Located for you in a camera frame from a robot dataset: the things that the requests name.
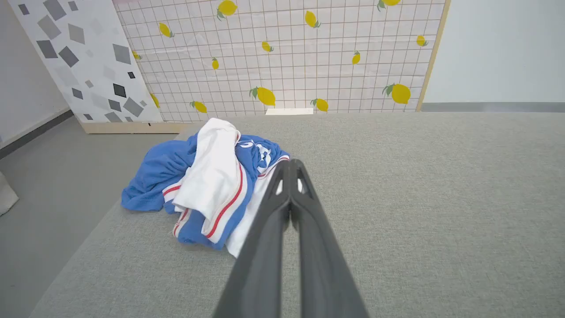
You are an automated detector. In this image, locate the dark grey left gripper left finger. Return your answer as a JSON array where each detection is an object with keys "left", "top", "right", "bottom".
[{"left": 212, "top": 160, "right": 292, "bottom": 318}]

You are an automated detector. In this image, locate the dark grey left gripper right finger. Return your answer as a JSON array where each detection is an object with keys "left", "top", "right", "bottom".
[{"left": 290, "top": 159, "right": 369, "bottom": 318}]

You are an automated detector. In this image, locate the blue Lakers basketball jersey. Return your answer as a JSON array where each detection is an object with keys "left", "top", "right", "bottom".
[{"left": 121, "top": 117, "right": 292, "bottom": 258}]

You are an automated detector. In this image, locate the grey fabric sofa cushion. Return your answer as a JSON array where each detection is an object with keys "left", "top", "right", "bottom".
[{"left": 29, "top": 112, "right": 565, "bottom": 318}]

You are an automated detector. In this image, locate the lemon print grid panel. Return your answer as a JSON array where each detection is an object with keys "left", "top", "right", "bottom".
[{"left": 113, "top": 0, "right": 452, "bottom": 123}]

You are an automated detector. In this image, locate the white grey terrazzo print panel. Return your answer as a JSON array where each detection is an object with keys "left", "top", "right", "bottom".
[{"left": 8, "top": 0, "right": 195, "bottom": 134}]

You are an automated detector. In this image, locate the white soft pillow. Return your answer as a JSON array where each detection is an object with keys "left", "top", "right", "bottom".
[{"left": 0, "top": 171, "right": 19, "bottom": 217}]

